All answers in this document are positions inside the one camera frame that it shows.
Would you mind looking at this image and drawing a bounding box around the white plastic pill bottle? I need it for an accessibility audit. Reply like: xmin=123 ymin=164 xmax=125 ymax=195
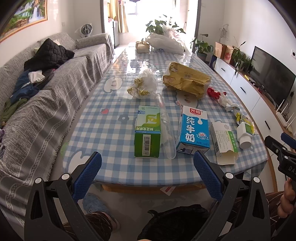
xmin=237 ymin=122 xmax=254 ymax=150

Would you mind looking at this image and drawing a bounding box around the yellow white snack wrapper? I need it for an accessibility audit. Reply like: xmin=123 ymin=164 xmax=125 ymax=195
xmin=233 ymin=109 xmax=255 ymax=135

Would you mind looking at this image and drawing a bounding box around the white green medicine box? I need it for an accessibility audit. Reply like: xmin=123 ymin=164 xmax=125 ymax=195
xmin=210 ymin=121 xmax=238 ymax=166

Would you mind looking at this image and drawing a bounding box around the white tissue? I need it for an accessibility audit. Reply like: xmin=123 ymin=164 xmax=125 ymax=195
xmin=218 ymin=92 xmax=240 ymax=112

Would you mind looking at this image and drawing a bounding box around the blue white milk carton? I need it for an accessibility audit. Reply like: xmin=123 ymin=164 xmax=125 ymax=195
xmin=176 ymin=106 xmax=210 ymax=155

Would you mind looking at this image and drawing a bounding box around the red mesh net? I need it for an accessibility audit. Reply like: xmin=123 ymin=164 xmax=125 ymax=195
xmin=207 ymin=87 xmax=221 ymax=100

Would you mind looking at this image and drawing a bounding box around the clear plastic tube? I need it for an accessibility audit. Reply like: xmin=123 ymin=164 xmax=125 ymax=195
xmin=155 ymin=93 xmax=177 ymax=160

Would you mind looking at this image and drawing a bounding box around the gold foil snack bag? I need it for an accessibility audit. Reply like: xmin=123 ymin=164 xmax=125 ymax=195
xmin=163 ymin=62 xmax=211 ymax=99

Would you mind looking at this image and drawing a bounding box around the green white carton box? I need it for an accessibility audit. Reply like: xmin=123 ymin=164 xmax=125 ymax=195
xmin=134 ymin=105 xmax=161 ymax=158

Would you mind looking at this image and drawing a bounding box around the clear bag with gold wrappers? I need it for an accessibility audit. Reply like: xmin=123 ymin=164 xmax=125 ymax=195
xmin=127 ymin=69 xmax=158 ymax=99

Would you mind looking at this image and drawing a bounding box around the black trash bin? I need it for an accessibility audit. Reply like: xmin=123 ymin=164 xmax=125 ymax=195
xmin=137 ymin=204 xmax=210 ymax=240

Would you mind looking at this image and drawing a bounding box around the person's right hand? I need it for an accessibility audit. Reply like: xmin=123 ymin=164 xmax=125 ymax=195
xmin=277 ymin=178 xmax=295 ymax=218

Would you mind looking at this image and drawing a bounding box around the white wifi router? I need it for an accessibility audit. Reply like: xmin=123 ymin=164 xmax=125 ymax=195
xmin=275 ymin=100 xmax=295 ymax=135

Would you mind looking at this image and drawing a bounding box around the white tv cabinet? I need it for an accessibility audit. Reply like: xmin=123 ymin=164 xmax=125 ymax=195
xmin=214 ymin=56 xmax=296 ymax=193

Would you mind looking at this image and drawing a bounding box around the blue fuzzy slipper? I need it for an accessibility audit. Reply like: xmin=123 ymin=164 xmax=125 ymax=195
xmin=82 ymin=193 xmax=110 ymax=215

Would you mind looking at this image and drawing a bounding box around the black flat screen television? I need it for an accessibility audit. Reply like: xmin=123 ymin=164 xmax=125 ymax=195
xmin=248 ymin=47 xmax=295 ymax=105

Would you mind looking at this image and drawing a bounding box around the grey covered sofa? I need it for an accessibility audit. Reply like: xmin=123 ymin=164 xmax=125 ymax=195
xmin=1 ymin=33 xmax=114 ymax=226

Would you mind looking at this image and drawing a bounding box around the plant on tv cabinet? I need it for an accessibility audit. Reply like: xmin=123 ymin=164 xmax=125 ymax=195
xmin=231 ymin=41 xmax=251 ymax=74

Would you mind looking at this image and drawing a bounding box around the brown paper bag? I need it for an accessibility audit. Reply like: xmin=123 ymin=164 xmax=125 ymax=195
xmin=214 ymin=42 xmax=234 ymax=64

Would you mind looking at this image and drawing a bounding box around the potted green plant on floor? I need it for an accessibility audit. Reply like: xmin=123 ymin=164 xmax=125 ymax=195
xmin=190 ymin=34 xmax=214 ymax=62

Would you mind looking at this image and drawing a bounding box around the blue checkered tablecloth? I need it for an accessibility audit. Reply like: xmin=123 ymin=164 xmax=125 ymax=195
xmin=63 ymin=49 xmax=268 ymax=187

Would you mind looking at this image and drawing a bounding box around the pile of clothes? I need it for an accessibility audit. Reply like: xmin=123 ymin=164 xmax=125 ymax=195
xmin=1 ymin=68 xmax=55 ymax=128

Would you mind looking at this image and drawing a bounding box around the white plastic bag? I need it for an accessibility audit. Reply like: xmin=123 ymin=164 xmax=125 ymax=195
xmin=145 ymin=29 xmax=191 ymax=55

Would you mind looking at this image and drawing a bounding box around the black quilted jacket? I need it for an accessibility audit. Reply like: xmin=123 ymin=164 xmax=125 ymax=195
xmin=23 ymin=38 xmax=75 ymax=71

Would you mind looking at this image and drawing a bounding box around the tissue box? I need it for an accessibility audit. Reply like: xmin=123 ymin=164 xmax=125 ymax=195
xmin=135 ymin=40 xmax=150 ymax=53

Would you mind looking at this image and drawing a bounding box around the leafy plant behind table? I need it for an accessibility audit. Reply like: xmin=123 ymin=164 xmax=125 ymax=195
xmin=145 ymin=15 xmax=186 ymax=35

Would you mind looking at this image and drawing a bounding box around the white desk fan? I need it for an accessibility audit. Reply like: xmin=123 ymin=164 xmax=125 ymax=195
xmin=75 ymin=24 xmax=93 ymax=38

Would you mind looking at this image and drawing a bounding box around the framed landscape painting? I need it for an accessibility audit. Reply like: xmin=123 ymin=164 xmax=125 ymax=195
xmin=1 ymin=0 xmax=48 ymax=42

